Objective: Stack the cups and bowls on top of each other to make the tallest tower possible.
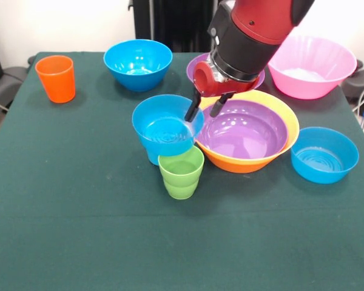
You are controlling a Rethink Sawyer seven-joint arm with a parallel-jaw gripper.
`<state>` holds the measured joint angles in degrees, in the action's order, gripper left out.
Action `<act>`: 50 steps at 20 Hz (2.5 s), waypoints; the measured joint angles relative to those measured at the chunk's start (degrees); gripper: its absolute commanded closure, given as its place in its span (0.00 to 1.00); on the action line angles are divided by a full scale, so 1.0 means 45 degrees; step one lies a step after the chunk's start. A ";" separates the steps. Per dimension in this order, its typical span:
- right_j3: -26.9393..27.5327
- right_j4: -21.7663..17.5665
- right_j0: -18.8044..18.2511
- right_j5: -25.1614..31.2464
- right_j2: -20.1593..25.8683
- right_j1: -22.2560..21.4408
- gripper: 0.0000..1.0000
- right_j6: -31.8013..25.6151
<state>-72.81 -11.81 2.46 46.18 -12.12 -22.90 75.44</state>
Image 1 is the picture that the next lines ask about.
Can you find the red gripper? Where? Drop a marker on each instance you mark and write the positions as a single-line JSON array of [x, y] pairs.
[[209, 82]]

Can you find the purple plastic bowl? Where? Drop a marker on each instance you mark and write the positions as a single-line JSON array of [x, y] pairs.
[[191, 68], [245, 133]]

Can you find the shallow blue plastic bowl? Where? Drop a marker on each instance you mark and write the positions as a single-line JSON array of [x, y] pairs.
[[324, 157], [163, 130]]

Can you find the light blue plastic cup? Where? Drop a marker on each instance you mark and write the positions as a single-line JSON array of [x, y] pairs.
[[153, 157]]

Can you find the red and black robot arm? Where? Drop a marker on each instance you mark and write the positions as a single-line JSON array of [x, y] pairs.
[[254, 33]]

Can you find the orange plastic bowl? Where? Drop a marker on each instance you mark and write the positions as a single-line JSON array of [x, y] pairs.
[[239, 165]]

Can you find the green plastic cup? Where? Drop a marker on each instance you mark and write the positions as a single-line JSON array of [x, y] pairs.
[[180, 175]]

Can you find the deep blue plastic bowl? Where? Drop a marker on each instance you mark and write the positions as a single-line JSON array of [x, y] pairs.
[[138, 66]]

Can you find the pink plastic bowl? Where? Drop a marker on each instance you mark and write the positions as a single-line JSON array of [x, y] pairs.
[[318, 78]]

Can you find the dark green tablecloth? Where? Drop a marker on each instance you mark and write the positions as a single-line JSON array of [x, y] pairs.
[[182, 242]]

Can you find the orange plastic cup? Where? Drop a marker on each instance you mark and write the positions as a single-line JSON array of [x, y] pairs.
[[56, 82]]

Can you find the black rounded equipment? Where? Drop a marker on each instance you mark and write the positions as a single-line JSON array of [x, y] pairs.
[[362, 82]]

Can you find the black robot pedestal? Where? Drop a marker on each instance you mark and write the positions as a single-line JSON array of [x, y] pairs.
[[176, 24]]

